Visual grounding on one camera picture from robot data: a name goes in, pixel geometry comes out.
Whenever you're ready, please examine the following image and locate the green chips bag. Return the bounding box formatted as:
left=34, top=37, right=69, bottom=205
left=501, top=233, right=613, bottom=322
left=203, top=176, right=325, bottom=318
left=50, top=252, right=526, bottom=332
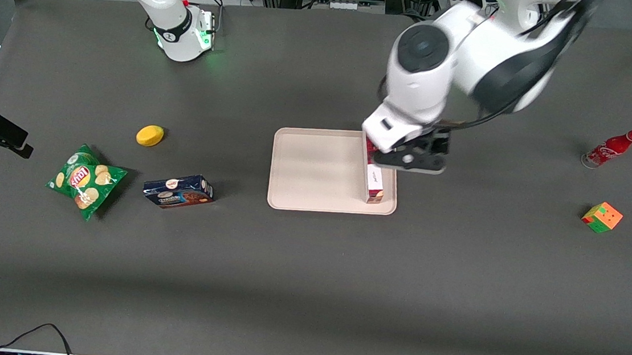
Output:
left=43, top=141, right=131, bottom=225

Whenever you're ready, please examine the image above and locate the dark grey table mat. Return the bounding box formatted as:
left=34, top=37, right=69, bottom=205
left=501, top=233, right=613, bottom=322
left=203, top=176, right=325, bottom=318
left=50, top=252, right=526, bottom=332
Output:
left=0, top=0, right=632, bottom=355

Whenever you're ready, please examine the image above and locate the colourful puzzle cube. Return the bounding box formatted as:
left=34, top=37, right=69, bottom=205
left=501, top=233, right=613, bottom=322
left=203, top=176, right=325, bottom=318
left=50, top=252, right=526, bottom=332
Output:
left=580, top=200, right=625, bottom=236

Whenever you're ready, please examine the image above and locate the beige plastic tray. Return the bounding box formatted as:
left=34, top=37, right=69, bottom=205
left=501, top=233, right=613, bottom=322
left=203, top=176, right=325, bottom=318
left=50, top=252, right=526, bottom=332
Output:
left=267, top=123, right=404, bottom=220

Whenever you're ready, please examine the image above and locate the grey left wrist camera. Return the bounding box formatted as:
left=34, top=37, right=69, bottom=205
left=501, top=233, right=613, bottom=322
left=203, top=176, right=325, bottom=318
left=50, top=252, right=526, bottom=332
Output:
left=372, top=146, right=448, bottom=176

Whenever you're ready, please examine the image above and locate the dark blue cookie box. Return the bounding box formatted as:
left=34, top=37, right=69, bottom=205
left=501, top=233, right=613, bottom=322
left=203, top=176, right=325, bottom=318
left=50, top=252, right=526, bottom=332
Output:
left=141, top=170, right=217, bottom=214

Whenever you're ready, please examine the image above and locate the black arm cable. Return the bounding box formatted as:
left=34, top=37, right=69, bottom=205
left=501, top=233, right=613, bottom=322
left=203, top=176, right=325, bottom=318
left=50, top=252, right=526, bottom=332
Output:
left=441, top=89, right=524, bottom=137

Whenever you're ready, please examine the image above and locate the yellow lemon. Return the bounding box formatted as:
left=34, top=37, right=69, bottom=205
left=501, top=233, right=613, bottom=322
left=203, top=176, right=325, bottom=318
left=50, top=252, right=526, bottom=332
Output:
left=135, top=124, right=165, bottom=149

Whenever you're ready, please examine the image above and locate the red cookie box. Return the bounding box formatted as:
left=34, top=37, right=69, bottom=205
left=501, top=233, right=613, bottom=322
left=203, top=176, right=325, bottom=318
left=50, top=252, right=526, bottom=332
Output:
left=358, top=136, right=390, bottom=206

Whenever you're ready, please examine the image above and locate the black looped table cable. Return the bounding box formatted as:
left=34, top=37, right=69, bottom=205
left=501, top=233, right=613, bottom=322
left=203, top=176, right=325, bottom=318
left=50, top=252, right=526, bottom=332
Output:
left=0, top=319, right=78, bottom=355

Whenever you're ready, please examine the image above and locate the red soda bottle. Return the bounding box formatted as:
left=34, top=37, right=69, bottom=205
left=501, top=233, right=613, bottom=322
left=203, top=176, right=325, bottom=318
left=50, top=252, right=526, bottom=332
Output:
left=580, top=124, right=632, bottom=173

